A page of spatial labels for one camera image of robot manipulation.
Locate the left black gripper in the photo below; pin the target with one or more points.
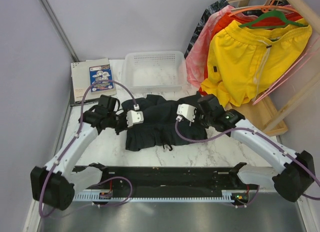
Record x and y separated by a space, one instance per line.
125 125

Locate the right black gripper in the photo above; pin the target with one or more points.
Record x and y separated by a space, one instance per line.
198 110

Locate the dark navy shorts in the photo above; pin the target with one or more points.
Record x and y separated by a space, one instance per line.
158 127

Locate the pink wire hanger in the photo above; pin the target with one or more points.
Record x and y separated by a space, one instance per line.
299 64

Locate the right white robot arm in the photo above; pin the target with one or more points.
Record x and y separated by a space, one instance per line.
290 173

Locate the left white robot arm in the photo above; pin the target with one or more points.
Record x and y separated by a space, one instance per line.
56 183

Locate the pink patterned shorts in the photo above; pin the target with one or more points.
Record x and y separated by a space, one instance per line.
197 57

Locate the yellow shorts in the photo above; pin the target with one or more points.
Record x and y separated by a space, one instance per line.
244 62

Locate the red orange shorts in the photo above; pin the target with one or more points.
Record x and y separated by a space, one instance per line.
220 24

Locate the orange plastic hanger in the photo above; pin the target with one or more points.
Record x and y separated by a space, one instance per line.
264 8

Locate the green plastic hanger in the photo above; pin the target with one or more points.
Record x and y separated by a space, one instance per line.
271 20

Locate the wooden clothes rack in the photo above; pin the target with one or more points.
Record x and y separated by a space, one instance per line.
271 121

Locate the blue cover book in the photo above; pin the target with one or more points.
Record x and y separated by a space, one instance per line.
102 73

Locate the white plastic basket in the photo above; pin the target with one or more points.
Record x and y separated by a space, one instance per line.
153 72

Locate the white booklet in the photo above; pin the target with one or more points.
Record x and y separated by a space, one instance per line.
80 75

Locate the black patterned garment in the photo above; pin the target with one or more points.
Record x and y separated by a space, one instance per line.
208 12

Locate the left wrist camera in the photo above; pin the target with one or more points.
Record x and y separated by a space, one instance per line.
134 117

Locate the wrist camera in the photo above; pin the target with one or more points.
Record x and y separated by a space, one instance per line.
134 117
185 111

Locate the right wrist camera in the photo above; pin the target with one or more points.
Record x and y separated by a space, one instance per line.
185 111

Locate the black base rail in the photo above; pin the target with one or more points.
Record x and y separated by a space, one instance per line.
170 183

